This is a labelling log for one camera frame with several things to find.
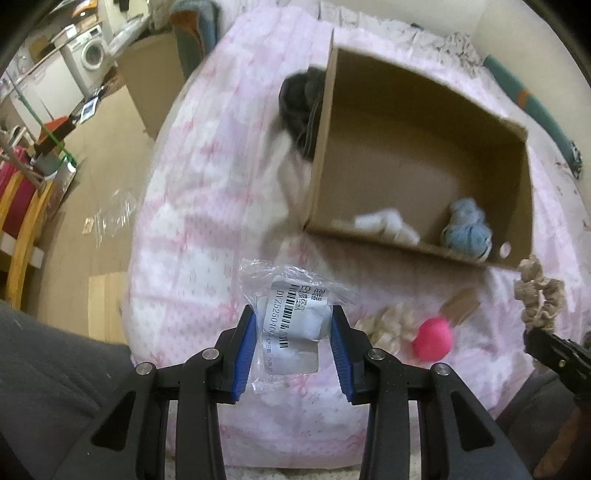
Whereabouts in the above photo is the pink ball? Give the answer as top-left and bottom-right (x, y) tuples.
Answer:
(412, 318), (454, 361)

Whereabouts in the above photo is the cream scrunchie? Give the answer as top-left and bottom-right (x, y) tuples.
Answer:
(356, 305), (420, 354)

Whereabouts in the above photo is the dark grey cloth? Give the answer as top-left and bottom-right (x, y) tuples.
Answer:
(264, 67), (327, 222)

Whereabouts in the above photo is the clear plastic bag with label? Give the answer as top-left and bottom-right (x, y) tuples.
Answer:
(239, 259), (343, 387)

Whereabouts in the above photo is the white patterned blanket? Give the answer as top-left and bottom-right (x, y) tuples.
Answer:
(406, 31), (483, 69)

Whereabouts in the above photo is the large flat cardboard sheet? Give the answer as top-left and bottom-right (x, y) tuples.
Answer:
(119, 33), (188, 140)

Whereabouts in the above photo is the pink floral bed sheet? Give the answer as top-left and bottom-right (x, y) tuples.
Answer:
(128, 2), (591, 468)

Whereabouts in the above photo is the small brown cardboard piece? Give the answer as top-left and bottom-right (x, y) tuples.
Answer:
(440, 288), (482, 326)

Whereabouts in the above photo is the brown cardboard box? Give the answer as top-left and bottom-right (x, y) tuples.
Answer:
(302, 28), (534, 271)

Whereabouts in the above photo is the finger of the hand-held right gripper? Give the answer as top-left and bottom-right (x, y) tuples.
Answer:
(523, 329), (591, 400)

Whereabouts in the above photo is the white rolled sock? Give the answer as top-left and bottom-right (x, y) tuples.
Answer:
(354, 209), (421, 246)

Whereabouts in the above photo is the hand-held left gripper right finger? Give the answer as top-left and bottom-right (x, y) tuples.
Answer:
(331, 305), (536, 480)

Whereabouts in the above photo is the white washing machine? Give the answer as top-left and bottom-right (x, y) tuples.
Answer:
(59, 25), (110, 90)

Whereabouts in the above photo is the yellow wooden chair frame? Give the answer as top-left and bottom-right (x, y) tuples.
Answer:
(0, 173), (54, 311)

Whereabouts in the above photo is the blue yarn ball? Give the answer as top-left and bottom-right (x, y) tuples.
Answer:
(440, 198), (494, 263)

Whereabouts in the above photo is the person's grey trouser leg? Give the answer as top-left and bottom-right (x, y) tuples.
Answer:
(0, 300), (139, 480)

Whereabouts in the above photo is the beige scrunchie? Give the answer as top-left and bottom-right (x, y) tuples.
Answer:
(514, 255), (568, 331)

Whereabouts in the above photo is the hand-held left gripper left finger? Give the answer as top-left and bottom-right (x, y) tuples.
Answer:
(52, 305), (256, 480)

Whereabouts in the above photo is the clear plastic wrapper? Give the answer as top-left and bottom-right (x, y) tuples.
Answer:
(83, 194), (139, 247)

